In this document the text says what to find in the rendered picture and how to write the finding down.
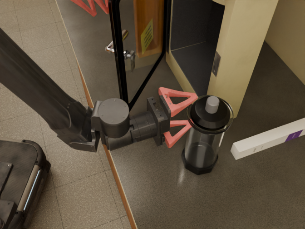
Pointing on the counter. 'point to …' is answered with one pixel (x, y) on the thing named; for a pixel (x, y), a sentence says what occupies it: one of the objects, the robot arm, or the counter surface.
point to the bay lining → (195, 22)
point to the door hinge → (168, 25)
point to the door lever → (110, 48)
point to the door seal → (123, 52)
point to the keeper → (216, 64)
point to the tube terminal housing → (234, 49)
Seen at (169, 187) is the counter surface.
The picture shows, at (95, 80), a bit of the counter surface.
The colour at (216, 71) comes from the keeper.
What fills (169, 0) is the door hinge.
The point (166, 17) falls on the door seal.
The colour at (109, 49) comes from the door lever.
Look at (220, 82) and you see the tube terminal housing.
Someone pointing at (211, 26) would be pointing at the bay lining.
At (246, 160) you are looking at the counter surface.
